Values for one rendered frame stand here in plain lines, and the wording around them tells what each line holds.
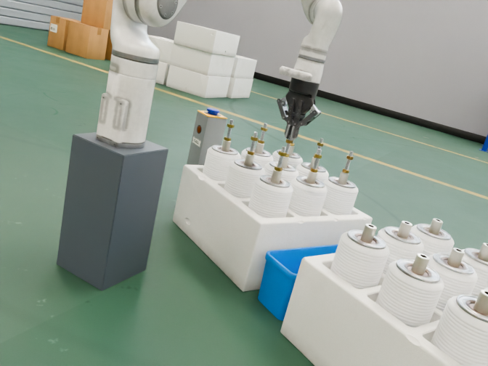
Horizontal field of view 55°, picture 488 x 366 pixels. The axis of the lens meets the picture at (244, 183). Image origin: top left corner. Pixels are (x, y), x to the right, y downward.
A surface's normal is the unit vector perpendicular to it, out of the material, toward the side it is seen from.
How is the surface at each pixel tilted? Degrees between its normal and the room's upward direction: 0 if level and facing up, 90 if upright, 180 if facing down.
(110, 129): 90
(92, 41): 90
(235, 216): 90
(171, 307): 0
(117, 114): 90
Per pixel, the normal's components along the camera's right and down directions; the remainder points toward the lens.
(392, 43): -0.47, 0.16
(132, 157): 0.85, 0.34
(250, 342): 0.23, -0.93
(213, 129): 0.54, 0.37
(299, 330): -0.79, 0.00
